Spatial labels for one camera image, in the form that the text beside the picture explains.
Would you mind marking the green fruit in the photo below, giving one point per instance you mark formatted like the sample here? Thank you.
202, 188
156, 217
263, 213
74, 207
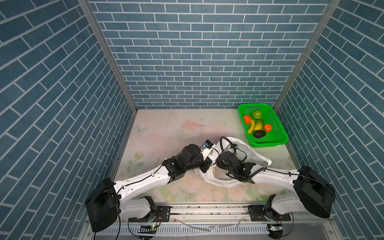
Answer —
257, 114

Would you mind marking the white plastic bag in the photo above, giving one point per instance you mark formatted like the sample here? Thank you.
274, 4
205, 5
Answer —
218, 177

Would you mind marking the orange fruit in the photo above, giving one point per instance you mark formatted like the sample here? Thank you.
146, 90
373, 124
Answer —
247, 119
268, 127

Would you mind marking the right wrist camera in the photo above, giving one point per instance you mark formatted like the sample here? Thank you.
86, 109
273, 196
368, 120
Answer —
234, 147

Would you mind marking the green plastic basket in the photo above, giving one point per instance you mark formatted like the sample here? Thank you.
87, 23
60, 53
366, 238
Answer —
277, 136

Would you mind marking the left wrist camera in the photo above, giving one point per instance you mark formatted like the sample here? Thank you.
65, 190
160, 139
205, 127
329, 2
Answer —
207, 145

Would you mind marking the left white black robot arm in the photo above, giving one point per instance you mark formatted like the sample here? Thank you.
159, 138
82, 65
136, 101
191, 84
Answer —
111, 199

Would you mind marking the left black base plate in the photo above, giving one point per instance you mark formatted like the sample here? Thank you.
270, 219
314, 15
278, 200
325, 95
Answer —
159, 214

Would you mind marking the dark avocado fruit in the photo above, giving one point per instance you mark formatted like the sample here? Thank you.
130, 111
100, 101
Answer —
258, 134

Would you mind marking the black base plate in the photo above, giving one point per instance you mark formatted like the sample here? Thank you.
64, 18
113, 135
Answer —
159, 214
259, 213

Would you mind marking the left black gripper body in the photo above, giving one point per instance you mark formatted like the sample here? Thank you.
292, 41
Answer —
199, 163

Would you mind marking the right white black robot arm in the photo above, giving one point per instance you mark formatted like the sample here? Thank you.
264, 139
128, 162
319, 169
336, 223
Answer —
309, 192

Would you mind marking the yellow banana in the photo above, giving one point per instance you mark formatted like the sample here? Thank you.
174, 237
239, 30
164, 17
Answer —
252, 126

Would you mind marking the yellow lemon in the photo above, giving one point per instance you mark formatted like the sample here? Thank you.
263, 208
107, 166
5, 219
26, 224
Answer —
259, 125

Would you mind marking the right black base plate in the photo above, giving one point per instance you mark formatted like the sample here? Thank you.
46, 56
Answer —
259, 213

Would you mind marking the white slotted cable duct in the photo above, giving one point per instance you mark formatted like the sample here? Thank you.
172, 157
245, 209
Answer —
181, 230

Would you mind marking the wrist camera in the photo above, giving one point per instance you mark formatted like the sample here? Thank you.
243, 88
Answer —
207, 145
234, 147

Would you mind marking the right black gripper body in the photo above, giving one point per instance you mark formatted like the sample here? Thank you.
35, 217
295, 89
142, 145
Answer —
221, 165

